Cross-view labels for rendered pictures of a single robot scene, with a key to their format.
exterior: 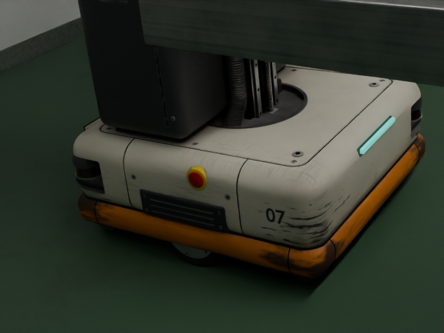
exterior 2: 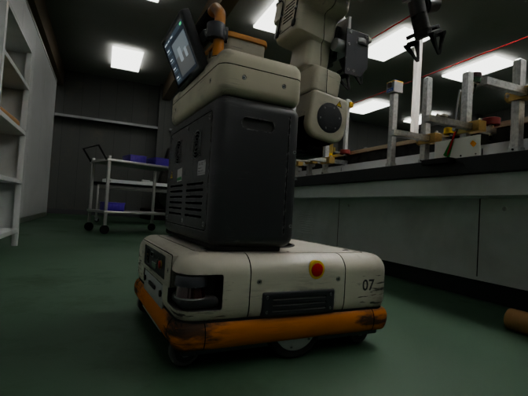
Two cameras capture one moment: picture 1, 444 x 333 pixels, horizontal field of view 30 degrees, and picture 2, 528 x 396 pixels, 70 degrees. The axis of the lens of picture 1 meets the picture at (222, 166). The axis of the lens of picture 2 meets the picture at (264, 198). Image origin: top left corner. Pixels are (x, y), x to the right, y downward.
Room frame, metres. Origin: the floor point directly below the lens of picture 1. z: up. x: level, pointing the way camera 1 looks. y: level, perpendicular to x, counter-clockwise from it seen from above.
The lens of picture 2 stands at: (1.21, 1.06, 0.40)
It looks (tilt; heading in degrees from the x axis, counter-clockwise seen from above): 2 degrees up; 298
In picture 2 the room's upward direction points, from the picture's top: 3 degrees clockwise
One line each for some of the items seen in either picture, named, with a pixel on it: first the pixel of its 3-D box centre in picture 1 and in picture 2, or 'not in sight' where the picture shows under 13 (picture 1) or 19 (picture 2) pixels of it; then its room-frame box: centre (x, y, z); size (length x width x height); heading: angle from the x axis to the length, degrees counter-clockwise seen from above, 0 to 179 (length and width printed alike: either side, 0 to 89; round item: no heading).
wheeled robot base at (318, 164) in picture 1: (253, 148); (251, 278); (1.84, -0.08, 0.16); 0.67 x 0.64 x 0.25; 55
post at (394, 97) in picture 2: not in sight; (392, 130); (1.61, -1.33, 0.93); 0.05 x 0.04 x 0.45; 141
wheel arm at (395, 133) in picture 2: not in sight; (423, 137); (1.41, -1.10, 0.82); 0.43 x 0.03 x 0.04; 51
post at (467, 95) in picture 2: not in sight; (466, 120); (1.22, -1.00, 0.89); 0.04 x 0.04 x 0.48; 51
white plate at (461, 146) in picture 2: not in sight; (456, 148); (1.25, -1.00, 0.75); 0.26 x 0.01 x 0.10; 141
